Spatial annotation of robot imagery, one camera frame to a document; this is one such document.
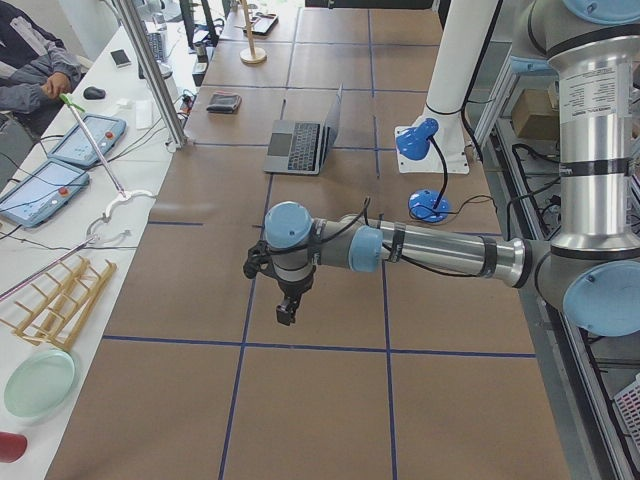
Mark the blue teach pendant far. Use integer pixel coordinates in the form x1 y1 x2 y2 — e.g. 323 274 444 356
47 113 127 169

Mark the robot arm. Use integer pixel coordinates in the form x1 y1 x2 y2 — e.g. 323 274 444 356
244 1 639 337

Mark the grey folded cloth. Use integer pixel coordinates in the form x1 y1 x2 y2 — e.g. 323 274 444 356
206 92 242 114

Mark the aluminium frame post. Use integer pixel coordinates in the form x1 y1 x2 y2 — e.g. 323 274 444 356
113 0 187 152

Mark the black computer mouse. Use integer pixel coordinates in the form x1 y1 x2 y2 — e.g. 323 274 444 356
83 86 106 100

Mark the white smartphone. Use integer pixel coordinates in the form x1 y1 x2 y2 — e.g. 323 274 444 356
110 49 131 68

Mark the green plate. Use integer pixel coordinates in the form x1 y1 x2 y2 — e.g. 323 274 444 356
3 349 76 420

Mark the black keyboard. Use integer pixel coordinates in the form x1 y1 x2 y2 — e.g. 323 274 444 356
146 31 167 63

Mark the reacher grabber tool upper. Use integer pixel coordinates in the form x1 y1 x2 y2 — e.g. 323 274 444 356
59 93 156 223

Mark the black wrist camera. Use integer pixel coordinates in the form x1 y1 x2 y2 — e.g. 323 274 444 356
243 240 274 279

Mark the blue teach pendant near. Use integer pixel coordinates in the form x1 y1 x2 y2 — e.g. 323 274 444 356
1 160 90 228

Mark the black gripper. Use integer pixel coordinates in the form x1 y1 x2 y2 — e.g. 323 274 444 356
272 259 315 324

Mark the wooden dish rack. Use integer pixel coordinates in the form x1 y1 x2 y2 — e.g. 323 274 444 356
1 256 117 352

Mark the seated person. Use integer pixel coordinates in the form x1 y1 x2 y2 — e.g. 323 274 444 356
1 1 83 136

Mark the blue teach pendant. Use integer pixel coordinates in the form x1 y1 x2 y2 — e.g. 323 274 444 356
1 160 90 228
47 113 127 169

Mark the silver laptop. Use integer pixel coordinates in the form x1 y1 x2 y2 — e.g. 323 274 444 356
263 85 343 175

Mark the red cup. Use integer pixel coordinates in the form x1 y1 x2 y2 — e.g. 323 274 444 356
0 431 28 463

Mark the wooden mug tree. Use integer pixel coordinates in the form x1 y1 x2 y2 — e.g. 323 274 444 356
239 0 267 65

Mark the cardboard box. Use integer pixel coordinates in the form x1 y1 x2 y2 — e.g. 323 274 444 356
511 89 560 141

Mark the blue desk lamp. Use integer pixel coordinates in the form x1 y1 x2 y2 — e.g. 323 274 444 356
395 117 450 223

